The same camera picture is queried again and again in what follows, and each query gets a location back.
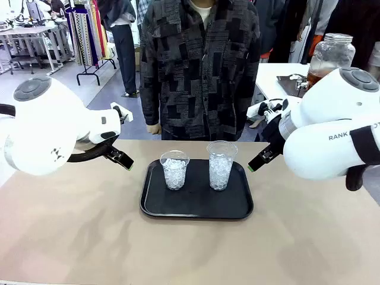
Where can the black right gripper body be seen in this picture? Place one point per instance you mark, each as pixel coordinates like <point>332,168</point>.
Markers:
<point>274,133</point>

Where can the tall clear iced cup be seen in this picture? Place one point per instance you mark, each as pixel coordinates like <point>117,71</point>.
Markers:
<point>220,172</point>

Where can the short clear iced cup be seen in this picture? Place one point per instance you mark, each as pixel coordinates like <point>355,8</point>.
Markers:
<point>174,175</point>

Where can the glass drink dispenser jar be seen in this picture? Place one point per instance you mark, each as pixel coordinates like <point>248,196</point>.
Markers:
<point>332,56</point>

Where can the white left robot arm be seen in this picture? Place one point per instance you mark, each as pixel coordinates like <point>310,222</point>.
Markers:
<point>44,133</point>

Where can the person's left forearm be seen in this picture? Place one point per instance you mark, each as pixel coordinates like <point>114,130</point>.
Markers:
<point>252,86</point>

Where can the person's right forearm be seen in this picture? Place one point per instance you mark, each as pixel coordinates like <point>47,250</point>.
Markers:
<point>150,101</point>

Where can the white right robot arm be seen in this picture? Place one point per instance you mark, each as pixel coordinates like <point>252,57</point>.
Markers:
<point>320,154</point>

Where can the person's right hand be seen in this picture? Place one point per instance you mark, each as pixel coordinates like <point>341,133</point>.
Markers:
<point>154,129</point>

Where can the black plastic serving tray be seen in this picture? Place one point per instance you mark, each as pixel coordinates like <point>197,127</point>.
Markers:
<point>196,203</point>

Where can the black clothes rack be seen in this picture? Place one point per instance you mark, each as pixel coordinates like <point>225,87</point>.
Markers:
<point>78,79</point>

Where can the person in patchwork jacket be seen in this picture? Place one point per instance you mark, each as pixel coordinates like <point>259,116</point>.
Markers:
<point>202,74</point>

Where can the brown cardboard box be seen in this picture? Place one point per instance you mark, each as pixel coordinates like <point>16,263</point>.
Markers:
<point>137,59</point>

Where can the mannequin in dark trousers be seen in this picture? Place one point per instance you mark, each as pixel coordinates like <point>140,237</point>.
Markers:
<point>124,53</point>

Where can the mannequin in dark coat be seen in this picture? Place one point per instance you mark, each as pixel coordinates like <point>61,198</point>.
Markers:
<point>273,23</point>

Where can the blue hanging fabric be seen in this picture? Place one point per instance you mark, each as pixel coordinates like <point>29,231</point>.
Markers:
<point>92,44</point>

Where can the yellow hanging fabric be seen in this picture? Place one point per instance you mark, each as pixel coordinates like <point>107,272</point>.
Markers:
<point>105,38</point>

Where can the mannequin in grey jacket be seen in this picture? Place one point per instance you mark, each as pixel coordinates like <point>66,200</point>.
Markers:
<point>322,17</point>

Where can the cream patterned hanging fabric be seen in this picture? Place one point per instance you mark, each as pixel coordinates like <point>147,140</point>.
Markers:
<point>80,35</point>

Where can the red hanging fabric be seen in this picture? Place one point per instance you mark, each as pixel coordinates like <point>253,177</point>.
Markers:
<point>99,29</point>

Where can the mannequin in plaid shirt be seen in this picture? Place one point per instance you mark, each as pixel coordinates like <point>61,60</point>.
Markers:
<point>143,12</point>

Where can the white metal workbench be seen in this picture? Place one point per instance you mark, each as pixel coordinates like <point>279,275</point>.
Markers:
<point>26,31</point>

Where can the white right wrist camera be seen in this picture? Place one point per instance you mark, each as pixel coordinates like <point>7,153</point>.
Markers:
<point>255,110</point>

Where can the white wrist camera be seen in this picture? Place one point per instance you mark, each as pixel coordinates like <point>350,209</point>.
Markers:
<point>123,114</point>
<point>255,110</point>

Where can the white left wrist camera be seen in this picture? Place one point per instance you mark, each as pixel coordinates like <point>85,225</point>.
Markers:
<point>123,114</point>

